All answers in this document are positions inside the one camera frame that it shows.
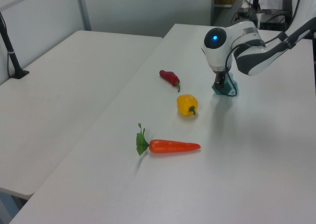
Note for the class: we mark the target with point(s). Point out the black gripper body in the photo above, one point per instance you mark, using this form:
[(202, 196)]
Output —
[(220, 75)]

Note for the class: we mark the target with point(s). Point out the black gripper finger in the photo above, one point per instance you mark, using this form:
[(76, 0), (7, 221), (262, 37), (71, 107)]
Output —
[(217, 85), (223, 81)]

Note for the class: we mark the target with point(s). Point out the teal hexagonal mug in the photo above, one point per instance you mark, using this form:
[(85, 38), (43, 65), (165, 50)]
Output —
[(230, 86)]

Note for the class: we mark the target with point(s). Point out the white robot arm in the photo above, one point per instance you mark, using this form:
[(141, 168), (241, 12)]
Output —
[(247, 53)]

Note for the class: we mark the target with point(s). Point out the yellow toy bell pepper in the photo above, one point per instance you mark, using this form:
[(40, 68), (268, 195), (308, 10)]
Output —
[(186, 104)]

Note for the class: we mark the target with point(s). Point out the red toy chili pepper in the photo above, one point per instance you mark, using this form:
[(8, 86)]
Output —
[(169, 76)]

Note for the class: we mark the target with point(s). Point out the orange toy carrot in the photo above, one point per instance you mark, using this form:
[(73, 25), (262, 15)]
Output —
[(172, 146)]

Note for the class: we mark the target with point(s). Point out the black pole with base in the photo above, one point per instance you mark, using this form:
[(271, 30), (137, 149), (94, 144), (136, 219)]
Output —
[(12, 56)]

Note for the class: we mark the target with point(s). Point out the grey partition frame post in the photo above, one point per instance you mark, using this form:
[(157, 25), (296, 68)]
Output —
[(82, 9)]

